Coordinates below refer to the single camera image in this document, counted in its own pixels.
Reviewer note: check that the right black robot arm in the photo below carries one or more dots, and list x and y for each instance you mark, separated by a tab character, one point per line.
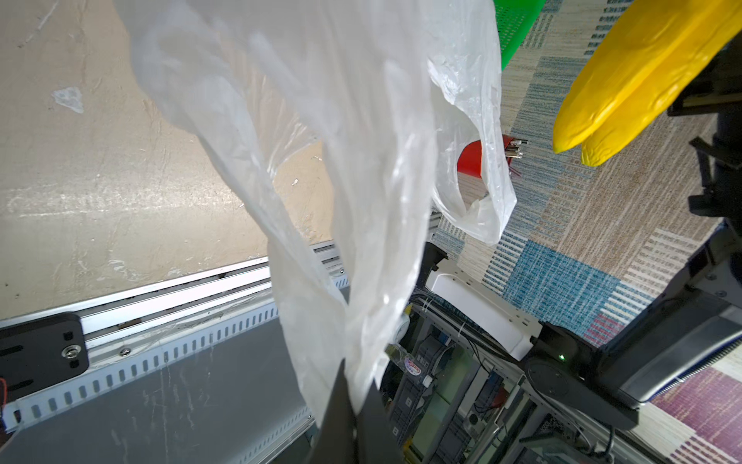
695	321

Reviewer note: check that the yellow banana bunch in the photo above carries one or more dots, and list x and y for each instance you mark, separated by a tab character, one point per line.
650	55

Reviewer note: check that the green plastic basket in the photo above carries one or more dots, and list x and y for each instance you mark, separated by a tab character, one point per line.
514	21

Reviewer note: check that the aluminium front rail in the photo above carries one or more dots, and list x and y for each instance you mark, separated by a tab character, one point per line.
132	333

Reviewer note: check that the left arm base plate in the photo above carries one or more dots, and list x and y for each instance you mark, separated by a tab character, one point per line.
41	353

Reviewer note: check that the red pen cup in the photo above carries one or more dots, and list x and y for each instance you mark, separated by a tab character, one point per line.
470	160

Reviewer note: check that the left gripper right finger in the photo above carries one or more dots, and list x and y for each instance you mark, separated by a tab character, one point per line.
375	441

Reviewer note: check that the white plastic bag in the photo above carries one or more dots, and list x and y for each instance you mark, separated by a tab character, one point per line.
393	90

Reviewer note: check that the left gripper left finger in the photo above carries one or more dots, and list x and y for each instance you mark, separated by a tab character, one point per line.
336	443

